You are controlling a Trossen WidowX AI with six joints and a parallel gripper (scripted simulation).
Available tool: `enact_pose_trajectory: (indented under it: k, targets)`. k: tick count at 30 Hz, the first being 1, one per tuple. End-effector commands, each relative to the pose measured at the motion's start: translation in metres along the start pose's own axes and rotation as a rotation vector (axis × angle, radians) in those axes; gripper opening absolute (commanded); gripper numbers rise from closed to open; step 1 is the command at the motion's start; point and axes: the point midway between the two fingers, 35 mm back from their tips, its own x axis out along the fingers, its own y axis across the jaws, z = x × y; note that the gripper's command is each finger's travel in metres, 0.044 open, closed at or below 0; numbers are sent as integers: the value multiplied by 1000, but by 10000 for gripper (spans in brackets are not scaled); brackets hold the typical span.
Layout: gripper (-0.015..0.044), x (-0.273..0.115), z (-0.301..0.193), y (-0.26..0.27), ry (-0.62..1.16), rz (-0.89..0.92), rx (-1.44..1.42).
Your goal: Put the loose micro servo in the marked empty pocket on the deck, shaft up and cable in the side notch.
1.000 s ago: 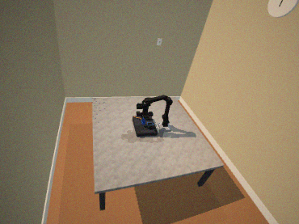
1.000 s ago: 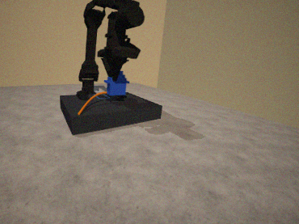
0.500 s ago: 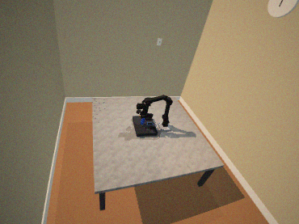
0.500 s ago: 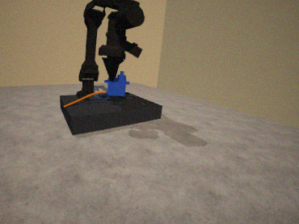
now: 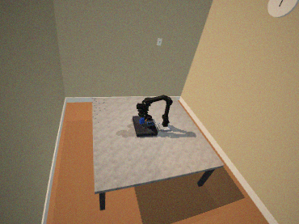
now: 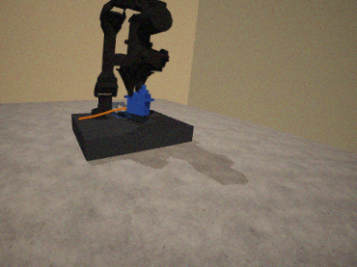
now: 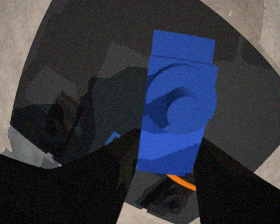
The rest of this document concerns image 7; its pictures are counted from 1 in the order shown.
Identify dark grey flat deck plate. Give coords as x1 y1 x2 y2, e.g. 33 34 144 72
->
10 0 280 224

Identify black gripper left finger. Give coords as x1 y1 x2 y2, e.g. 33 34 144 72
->
0 129 141 224

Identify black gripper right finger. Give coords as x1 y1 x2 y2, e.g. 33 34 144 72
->
194 137 280 224

